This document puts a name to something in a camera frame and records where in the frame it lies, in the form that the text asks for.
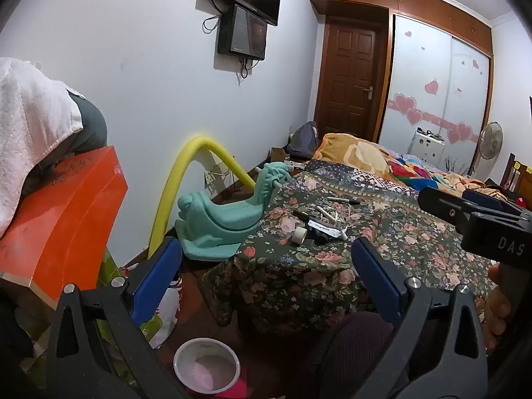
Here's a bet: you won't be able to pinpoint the brown wooden door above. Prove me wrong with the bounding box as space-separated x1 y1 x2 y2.
315 14 385 142

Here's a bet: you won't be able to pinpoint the dark floral bedspread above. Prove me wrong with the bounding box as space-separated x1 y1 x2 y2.
199 159 499 333

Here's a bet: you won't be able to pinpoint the wardrobe with heart stickers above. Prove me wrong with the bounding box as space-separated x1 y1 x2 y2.
376 10 493 175

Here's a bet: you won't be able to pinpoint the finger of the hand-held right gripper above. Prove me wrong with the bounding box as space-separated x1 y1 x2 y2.
462 189 532 220
418 187 483 228

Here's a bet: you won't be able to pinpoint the orange box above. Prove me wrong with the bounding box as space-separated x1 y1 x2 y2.
0 145 129 304

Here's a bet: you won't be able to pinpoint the black silver packet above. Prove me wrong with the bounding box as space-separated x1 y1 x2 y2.
307 221 347 242

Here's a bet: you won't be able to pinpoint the person's right hand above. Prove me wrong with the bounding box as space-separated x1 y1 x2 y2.
486 263 515 352

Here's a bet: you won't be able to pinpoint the wall socket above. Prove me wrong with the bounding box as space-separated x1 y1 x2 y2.
203 165 231 194

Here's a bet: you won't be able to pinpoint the white towel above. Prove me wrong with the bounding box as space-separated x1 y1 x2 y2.
0 57 84 237

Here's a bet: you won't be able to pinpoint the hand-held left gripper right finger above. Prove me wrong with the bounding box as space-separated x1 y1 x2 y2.
351 237 489 399

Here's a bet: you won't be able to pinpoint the teal plastic rocking toy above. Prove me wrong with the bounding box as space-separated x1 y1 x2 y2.
175 162 296 262

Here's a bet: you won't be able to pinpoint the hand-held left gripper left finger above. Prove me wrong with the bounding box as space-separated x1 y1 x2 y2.
45 236 184 399

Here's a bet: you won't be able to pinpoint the standing electric fan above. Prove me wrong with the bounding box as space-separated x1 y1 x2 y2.
469 122 504 175

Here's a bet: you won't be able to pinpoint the white round bin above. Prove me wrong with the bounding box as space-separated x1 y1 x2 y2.
173 338 242 395

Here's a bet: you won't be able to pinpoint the yellow foam tube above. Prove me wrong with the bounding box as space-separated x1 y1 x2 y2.
147 135 256 260

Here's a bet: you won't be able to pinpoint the grey backpack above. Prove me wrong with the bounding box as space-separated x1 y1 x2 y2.
288 121 320 159

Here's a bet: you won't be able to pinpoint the small white cabinet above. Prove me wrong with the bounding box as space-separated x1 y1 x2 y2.
409 127 445 159

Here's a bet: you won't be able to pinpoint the wooden chair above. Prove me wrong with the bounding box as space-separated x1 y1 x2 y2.
501 153 532 208

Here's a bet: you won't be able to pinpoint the dark patterned blanket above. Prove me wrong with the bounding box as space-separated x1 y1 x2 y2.
305 159 420 198

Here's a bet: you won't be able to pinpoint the multicoloured blanket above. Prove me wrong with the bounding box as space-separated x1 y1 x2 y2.
388 154 450 188

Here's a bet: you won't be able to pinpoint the grey cloth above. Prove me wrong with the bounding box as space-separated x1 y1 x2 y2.
21 89 109 198

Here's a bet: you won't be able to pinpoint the white wired earphones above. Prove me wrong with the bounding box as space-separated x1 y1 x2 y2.
317 204 352 239

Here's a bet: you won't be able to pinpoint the white plastic bag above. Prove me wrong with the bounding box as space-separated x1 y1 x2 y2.
147 283 184 350

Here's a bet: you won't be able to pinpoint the orange blanket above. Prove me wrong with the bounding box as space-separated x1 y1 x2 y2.
312 133 508 200

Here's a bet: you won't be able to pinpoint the small black wall screen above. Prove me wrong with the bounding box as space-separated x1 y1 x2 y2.
217 4 267 61

